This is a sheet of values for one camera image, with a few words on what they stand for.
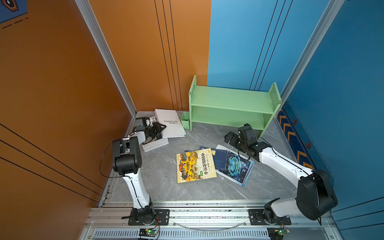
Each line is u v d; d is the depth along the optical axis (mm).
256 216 727
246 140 656
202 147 973
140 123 831
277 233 709
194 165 891
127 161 545
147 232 706
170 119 1122
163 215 741
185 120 1074
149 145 965
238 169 892
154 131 908
